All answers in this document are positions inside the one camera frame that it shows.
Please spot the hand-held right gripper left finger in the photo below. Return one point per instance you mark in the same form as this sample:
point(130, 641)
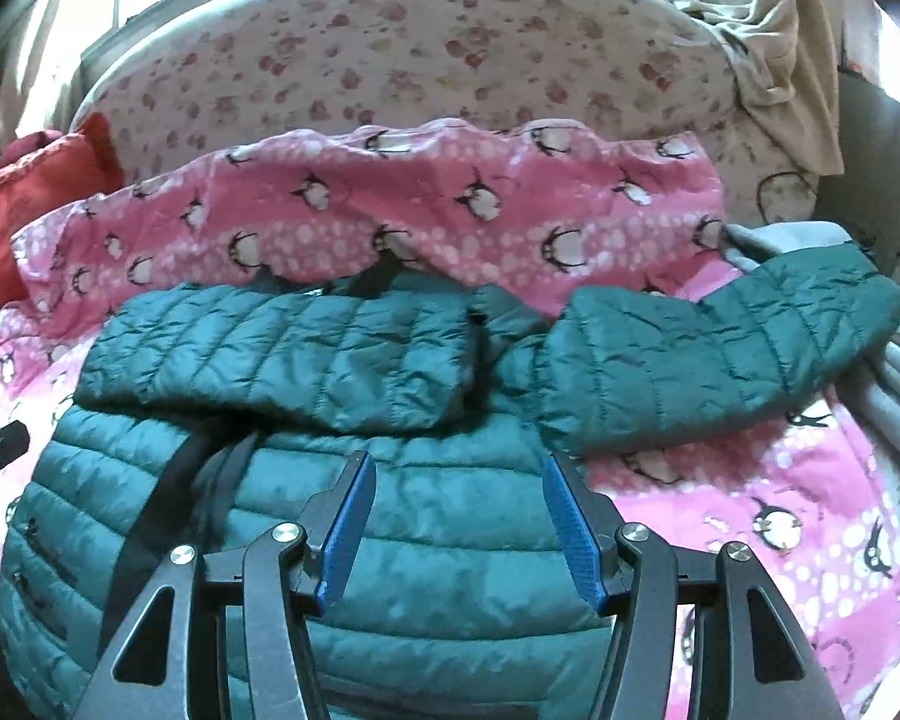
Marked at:
point(347, 532)

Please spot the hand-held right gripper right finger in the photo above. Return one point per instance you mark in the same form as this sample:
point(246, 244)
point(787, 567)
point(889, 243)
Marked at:
point(570, 532)

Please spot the teal quilted puffer jacket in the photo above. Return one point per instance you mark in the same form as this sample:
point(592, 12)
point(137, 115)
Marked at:
point(420, 397)

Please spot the red pillow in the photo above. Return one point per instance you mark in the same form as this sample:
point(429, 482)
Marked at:
point(22, 195)

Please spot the pink penguin print blanket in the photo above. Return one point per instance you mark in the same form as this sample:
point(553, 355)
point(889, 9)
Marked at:
point(345, 202)

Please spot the floral bed sheet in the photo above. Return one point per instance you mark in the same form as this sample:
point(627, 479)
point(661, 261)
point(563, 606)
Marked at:
point(390, 60)

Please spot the dark chair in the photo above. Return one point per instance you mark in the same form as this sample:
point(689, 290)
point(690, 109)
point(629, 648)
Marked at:
point(881, 157)

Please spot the beige cloth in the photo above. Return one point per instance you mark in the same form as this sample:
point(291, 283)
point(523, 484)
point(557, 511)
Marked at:
point(765, 37)

